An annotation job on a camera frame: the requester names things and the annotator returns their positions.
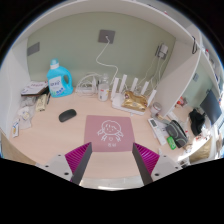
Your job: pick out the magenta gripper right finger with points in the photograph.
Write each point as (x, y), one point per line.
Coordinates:
(146, 161)

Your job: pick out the black pouch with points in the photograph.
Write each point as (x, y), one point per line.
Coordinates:
(177, 133)

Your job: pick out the black computer mouse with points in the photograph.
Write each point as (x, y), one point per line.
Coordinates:
(66, 115)

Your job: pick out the pink mouse pad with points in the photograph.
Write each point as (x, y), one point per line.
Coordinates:
(109, 133)

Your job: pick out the black bag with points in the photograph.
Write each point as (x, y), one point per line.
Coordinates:
(197, 121)

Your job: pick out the white remote control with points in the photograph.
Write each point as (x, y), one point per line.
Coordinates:
(157, 131)

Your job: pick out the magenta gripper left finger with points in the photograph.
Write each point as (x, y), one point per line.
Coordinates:
(77, 160)

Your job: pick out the white wifi router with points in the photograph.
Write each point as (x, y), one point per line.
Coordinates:
(117, 94)

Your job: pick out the grey wall socket plate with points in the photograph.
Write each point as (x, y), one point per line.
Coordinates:
(106, 36)

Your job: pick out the grey wall plate left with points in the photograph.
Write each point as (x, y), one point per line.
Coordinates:
(33, 49)

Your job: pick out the white wall adapter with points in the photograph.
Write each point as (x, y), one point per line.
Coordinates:
(162, 52)

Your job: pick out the crumpled white packet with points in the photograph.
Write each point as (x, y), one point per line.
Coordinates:
(25, 116)

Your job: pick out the white plastic bottle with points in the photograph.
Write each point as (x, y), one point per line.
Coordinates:
(103, 90)

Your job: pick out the beige small box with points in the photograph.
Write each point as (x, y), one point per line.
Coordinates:
(41, 103)

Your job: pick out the white book stack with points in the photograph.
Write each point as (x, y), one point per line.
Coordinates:
(34, 88)

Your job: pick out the white power strip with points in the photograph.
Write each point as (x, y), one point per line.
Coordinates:
(85, 89)

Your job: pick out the blue detergent bottle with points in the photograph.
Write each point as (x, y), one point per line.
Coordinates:
(59, 80)

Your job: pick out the gold foil bag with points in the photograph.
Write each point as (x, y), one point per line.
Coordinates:
(134, 102)

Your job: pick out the green small box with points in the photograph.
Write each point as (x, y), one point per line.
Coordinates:
(171, 143)

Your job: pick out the white partition panel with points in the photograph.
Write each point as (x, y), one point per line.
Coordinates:
(177, 75)

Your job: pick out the black monitor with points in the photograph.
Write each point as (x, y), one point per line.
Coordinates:
(210, 107)

